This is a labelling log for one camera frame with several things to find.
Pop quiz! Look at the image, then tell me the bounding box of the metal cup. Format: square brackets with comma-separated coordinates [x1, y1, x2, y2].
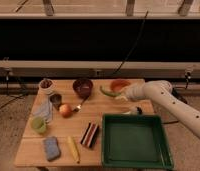
[49, 93, 62, 110]

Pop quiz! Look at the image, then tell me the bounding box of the white cup with contents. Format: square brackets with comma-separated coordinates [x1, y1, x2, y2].
[39, 78, 54, 95]

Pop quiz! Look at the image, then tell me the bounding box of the small white black object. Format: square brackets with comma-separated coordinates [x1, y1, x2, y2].
[128, 106, 142, 115]

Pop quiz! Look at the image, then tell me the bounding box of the light blue cloth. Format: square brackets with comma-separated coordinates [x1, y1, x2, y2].
[32, 99, 53, 123]

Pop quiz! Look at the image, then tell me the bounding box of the green cup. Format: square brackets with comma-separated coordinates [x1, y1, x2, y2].
[30, 117, 47, 134]

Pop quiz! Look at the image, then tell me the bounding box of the orange round fruit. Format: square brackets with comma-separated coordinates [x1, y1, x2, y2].
[59, 104, 73, 118]

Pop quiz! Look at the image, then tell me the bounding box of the black hanging cable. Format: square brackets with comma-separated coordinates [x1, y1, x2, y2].
[111, 9, 150, 76]

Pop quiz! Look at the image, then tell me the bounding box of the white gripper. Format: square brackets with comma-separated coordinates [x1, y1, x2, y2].
[115, 84, 145, 101]

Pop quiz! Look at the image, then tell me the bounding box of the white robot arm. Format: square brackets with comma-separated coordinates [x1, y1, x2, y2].
[117, 80, 200, 139]

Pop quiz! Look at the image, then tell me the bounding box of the dark maroon bowl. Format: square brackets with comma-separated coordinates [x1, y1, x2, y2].
[73, 78, 93, 99]

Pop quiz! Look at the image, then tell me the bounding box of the blue sponge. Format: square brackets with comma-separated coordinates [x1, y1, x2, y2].
[43, 136, 61, 161]

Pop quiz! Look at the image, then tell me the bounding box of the striped black red block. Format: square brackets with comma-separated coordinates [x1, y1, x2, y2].
[80, 122, 99, 149]

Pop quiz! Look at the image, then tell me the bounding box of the metal spoon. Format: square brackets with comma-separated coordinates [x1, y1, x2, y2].
[72, 97, 88, 113]

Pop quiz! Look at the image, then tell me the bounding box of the orange red bowl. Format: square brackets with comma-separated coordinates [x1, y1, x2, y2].
[110, 79, 130, 93]

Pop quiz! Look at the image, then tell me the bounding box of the wooden table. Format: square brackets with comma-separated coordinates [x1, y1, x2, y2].
[14, 79, 154, 167]

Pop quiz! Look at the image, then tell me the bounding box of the green pepper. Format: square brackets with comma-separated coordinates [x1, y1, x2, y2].
[100, 86, 121, 98]

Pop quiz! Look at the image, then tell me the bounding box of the green plastic tray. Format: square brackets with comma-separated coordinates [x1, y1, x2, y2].
[101, 114, 174, 170]

